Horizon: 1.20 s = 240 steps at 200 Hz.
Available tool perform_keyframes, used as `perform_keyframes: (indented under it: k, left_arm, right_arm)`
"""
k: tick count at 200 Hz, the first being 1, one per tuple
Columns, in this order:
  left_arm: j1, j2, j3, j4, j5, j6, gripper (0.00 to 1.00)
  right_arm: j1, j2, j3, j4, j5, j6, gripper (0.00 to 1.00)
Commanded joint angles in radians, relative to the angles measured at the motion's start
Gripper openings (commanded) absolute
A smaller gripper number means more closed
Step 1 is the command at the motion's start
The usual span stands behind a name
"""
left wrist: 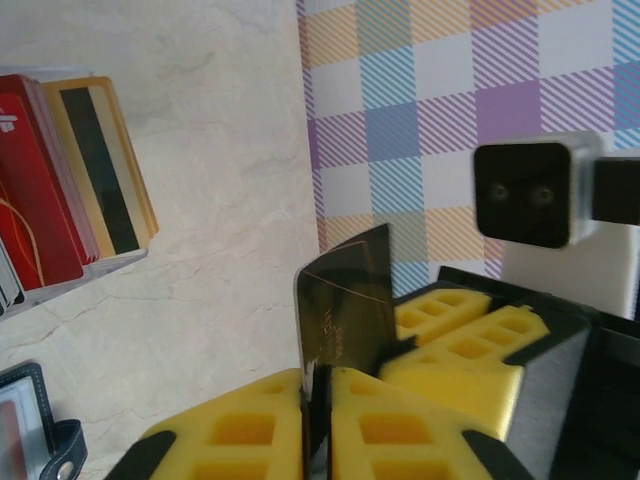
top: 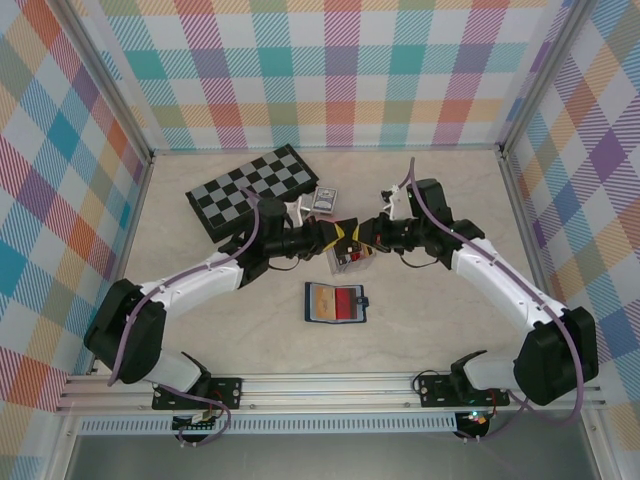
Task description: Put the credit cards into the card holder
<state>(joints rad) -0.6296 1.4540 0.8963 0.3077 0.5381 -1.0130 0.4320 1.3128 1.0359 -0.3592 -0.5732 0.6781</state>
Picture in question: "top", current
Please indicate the black card with chip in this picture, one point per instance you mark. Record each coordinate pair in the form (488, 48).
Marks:
(348, 245)

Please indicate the clear plastic card box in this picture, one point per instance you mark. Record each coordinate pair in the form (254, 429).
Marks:
(350, 268)

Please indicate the tan orange card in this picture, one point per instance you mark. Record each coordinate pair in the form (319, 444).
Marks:
(325, 301)

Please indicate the dark blue card holder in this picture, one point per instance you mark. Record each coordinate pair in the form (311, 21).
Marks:
(307, 302)

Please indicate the red card yellow arches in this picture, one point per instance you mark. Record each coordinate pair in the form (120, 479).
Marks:
(345, 302)

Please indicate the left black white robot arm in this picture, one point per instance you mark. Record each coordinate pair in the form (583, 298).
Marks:
(200, 281)

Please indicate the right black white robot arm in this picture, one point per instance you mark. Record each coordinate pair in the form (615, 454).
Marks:
(505, 282)

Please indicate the blue playing card box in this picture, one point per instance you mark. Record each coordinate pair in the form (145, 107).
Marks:
(325, 201)

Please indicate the black grey folding chessboard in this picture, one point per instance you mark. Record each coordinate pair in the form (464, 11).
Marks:
(230, 195)

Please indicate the controller board with lights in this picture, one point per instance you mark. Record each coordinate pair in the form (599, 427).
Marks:
(475, 419)

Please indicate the black controller circuit board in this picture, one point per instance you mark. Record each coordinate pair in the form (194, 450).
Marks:
(197, 424)

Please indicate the grey metal panel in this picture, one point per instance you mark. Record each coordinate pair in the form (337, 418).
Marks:
(325, 457)

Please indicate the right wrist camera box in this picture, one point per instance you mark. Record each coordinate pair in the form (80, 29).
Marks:
(395, 197)

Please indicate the short aluminium table rail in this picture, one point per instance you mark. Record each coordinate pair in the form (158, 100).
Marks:
(325, 149)

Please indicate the aluminium side rail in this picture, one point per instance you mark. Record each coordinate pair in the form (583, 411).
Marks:
(525, 225)
(131, 225)

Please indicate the long aluminium base rail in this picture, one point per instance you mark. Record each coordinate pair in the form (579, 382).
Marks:
(325, 390)

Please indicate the aluminium frame post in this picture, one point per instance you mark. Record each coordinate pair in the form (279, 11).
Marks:
(542, 75)
(107, 75)

